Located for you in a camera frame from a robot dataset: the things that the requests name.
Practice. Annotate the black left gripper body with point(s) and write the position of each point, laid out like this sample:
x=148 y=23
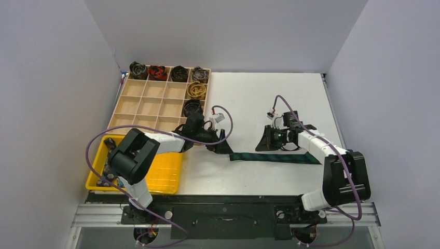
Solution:
x=208 y=136

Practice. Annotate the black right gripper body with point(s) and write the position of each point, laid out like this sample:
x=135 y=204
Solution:
x=270 y=138

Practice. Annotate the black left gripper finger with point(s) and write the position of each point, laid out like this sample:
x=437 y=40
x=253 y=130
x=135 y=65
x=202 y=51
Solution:
x=223 y=148
x=213 y=148

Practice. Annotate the green navy striped tie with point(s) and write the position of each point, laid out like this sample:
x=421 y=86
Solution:
x=279 y=158

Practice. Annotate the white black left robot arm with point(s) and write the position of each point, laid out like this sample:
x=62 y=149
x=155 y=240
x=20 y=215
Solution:
x=134 y=155

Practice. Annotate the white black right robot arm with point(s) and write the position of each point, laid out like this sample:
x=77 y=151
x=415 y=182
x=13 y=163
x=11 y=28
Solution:
x=345 y=178

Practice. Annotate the rolled navy floral tie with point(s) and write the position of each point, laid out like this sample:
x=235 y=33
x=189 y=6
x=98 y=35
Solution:
x=192 y=106

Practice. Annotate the rolled yellow beetle tie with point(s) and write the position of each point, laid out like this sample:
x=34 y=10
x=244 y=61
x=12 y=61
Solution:
x=197 y=90

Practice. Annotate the yellow plastic tray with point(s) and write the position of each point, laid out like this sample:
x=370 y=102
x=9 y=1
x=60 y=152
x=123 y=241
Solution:
x=163 y=176

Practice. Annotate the rolled grey patterned tie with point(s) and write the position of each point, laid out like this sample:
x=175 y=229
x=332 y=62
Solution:
x=200 y=74

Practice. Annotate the rolled black gold tie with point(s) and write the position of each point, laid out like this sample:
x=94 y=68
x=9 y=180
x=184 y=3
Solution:
x=179 y=74

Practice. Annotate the wooden compartment organizer box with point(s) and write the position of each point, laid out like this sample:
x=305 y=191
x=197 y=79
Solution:
x=152 y=104

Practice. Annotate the rolled red black tie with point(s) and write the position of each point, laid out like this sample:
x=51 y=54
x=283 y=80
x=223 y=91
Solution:
x=157 y=73

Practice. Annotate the rolled black grey tie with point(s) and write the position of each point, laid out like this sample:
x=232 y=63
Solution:
x=138 y=71

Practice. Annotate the floral dark tie in tray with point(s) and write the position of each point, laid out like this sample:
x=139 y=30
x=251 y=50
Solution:
x=109 y=173

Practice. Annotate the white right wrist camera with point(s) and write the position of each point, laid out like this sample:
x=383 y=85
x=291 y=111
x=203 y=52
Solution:
x=277 y=122

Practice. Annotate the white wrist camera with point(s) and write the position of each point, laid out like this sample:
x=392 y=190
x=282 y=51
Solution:
x=277 y=122
x=216 y=118

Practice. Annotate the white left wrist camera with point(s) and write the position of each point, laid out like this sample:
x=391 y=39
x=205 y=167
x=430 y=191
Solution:
x=216 y=118

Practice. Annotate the aluminium black mounting rail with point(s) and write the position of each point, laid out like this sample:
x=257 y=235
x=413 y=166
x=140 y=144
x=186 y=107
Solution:
x=213 y=216

